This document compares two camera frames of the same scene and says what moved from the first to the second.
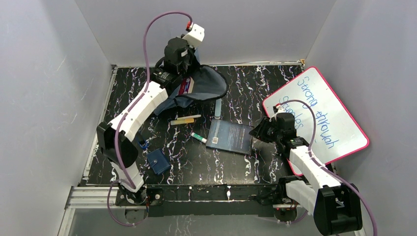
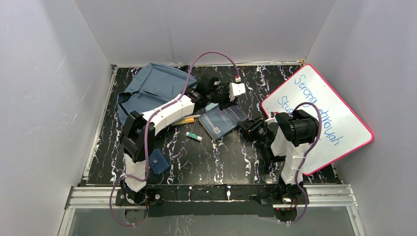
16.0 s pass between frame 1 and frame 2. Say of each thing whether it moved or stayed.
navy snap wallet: stayed
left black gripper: moved
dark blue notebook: moved
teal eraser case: moved
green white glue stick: moved
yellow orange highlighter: stayed
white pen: stayed
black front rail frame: stayed
